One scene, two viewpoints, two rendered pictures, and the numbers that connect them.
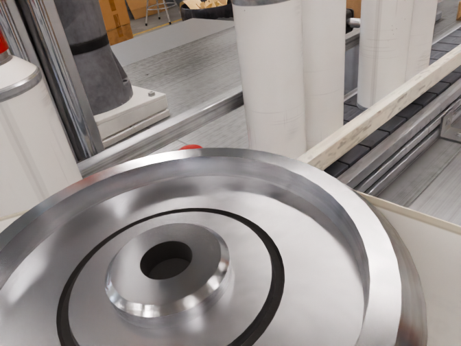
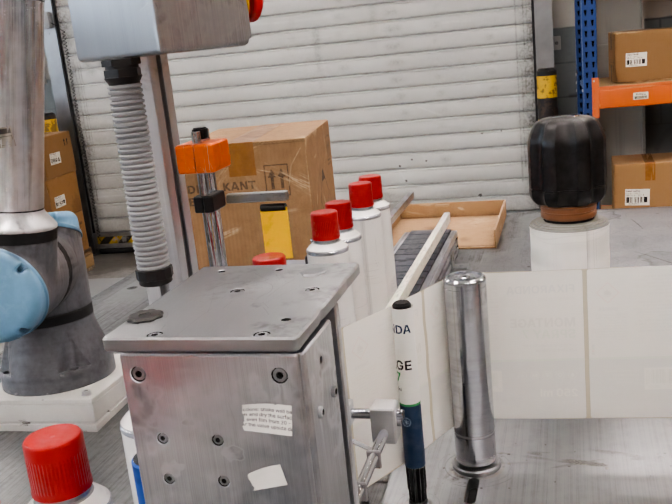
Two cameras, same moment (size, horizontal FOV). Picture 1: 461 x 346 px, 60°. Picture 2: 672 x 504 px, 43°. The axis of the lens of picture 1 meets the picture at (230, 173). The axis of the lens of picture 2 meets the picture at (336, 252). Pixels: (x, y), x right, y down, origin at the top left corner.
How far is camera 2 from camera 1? 0.74 m
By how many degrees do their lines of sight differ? 36
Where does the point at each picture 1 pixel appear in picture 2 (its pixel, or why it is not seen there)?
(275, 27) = not seen: hidden behind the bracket
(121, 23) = not seen: outside the picture
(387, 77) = (379, 297)
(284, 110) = (349, 316)
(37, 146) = not seen: hidden behind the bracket
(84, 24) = (84, 288)
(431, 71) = (403, 290)
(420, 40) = (389, 269)
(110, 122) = (118, 385)
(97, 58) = (92, 321)
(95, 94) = (97, 358)
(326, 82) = (360, 299)
